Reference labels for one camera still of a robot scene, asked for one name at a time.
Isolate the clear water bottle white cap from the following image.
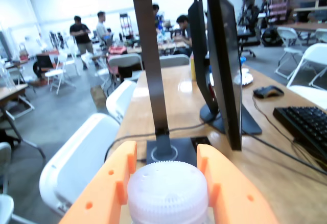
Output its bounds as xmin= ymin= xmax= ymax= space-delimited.
xmin=127 ymin=160 xmax=208 ymax=224

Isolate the white folded plastic chair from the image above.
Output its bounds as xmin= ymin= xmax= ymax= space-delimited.
xmin=39 ymin=113 xmax=121 ymax=216
xmin=106 ymin=80 xmax=137 ymax=125

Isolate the red backpack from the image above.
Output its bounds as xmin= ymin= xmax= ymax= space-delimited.
xmin=108 ymin=45 xmax=128 ymax=55

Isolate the man in black shirt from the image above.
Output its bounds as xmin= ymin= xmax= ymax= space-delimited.
xmin=69 ymin=15 xmax=95 ymax=70

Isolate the seated dark-haired person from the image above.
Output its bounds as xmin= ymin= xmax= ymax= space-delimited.
xmin=176 ymin=14 xmax=194 ymax=56

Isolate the black monitor cable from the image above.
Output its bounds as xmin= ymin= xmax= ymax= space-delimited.
xmin=241 ymin=132 xmax=327 ymax=176

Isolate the black computer monitor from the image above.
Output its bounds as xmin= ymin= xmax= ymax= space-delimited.
xmin=188 ymin=0 xmax=263 ymax=151

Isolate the white metal folding chair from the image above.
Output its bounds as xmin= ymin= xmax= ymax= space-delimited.
xmin=286 ymin=42 xmax=327 ymax=107
xmin=274 ymin=26 xmax=305 ymax=81
xmin=0 ymin=141 xmax=39 ymax=224

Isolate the man in grey shirt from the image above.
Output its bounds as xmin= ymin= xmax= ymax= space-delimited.
xmin=96 ymin=11 xmax=110 ymax=46

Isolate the grey padded folding chair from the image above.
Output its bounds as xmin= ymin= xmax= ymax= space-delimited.
xmin=108 ymin=53 xmax=144 ymax=82
xmin=159 ymin=54 xmax=191 ymax=68

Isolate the brown mouse cable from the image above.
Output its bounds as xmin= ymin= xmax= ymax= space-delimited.
xmin=252 ymin=97 xmax=327 ymax=163

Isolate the black lamp power cable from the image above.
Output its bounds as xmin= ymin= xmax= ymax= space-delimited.
xmin=103 ymin=121 xmax=206 ymax=163

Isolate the brown cardboard bag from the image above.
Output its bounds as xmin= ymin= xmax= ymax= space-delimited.
xmin=90 ymin=85 xmax=107 ymax=109

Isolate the wooden side table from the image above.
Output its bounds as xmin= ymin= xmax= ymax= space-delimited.
xmin=0 ymin=83 xmax=46 ymax=158

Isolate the person in dark printed shirt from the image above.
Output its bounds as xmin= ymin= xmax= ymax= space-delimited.
xmin=152 ymin=4 xmax=161 ymax=31

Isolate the white foil-lined plate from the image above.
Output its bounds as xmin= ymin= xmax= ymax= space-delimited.
xmin=233 ymin=68 xmax=255 ymax=86

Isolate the black orange computer mouse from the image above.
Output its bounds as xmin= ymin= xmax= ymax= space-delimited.
xmin=252 ymin=86 xmax=285 ymax=99

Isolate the black keyboard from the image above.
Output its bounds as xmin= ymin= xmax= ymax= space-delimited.
xmin=272 ymin=106 xmax=327 ymax=160

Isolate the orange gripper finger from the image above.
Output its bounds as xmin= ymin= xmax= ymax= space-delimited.
xmin=196 ymin=143 xmax=279 ymax=224
xmin=58 ymin=141 xmax=138 ymax=224

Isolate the black desk lamp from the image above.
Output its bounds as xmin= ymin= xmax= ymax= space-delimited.
xmin=128 ymin=0 xmax=211 ymax=168

